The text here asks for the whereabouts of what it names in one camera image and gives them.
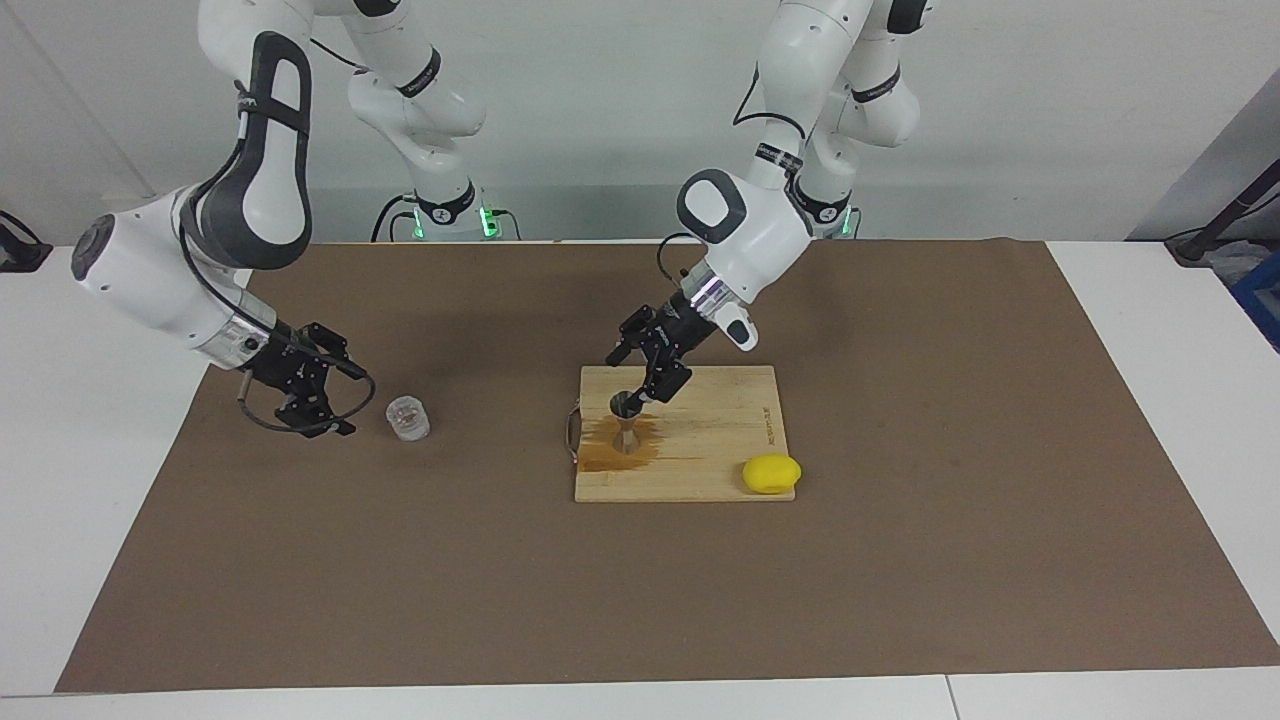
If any bamboo cutting board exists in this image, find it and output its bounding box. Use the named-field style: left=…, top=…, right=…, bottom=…
left=563, top=365, right=798, bottom=504

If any brown table mat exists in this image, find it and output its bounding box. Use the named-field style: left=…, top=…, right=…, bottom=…
left=55, top=238, right=1280, bottom=694

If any small clear glass cup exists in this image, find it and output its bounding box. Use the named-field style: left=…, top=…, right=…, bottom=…
left=386, top=396, right=431, bottom=442

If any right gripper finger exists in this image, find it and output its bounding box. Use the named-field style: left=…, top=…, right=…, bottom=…
left=305, top=325, right=371, bottom=381
left=277, top=385, right=356, bottom=439

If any black stand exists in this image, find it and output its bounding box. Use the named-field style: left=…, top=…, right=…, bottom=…
left=1165, top=158, right=1280, bottom=267

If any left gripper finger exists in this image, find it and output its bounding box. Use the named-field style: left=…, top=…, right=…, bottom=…
left=605, top=305, right=659, bottom=366
left=638, top=360, right=693, bottom=406

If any blue box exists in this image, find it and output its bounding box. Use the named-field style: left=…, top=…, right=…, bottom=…
left=1230, top=250, right=1280, bottom=353

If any yellow lemon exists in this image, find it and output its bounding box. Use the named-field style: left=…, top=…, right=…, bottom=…
left=742, top=453, right=803, bottom=496

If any black right base cable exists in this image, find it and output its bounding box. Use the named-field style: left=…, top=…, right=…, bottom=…
left=372, top=195, right=416, bottom=243

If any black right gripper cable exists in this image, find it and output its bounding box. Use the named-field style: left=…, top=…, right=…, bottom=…
left=178, top=38, right=379, bottom=438

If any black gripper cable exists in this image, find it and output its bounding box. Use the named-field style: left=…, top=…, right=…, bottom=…
left=655, top=60, right=806, bottom=291
left=178, top=38, right=379, bottom=438

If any black clamp mount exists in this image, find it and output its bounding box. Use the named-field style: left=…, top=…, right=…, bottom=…
left=0, top=210, right=53, bottom=273

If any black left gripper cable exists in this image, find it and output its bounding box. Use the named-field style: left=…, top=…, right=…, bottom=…
left=655, top=60, right=806, bottom=291

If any steel jigger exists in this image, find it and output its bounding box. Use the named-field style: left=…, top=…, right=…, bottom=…
left=610, top=390, right=647, bottom=457

